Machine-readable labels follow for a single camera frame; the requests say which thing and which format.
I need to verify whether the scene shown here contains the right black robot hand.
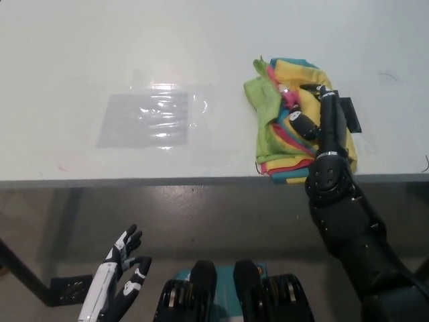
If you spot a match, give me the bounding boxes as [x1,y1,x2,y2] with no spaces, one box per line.
[288,84,350,157]

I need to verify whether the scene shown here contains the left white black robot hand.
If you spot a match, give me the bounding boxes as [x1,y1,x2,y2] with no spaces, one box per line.
[76,223,153,322]

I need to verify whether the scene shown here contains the pink microfibre cloth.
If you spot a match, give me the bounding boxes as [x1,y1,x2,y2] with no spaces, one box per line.
[261,64,318,176]

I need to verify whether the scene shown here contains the yellow microfibre cloth under stack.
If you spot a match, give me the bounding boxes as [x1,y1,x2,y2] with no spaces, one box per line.
[272,173,308,185]

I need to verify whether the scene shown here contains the green microfibre cloth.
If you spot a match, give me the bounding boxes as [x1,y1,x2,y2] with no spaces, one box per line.
[243,57,320,166]

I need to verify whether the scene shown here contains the teal microfibre cloth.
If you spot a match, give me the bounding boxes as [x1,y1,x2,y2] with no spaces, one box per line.
[269,58,311,184]

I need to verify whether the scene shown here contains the robot legs black teal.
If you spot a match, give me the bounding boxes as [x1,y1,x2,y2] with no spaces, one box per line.
[154,260,316,322]

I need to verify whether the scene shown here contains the black tape patch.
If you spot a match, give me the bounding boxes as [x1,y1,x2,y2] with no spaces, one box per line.
[336,96,363,133]

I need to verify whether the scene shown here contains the black metal table leg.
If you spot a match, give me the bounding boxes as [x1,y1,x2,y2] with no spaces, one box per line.
[0,237,94,308]

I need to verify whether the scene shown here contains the clear plastic sheet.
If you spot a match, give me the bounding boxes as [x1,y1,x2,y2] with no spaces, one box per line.
[96,68,216,151]

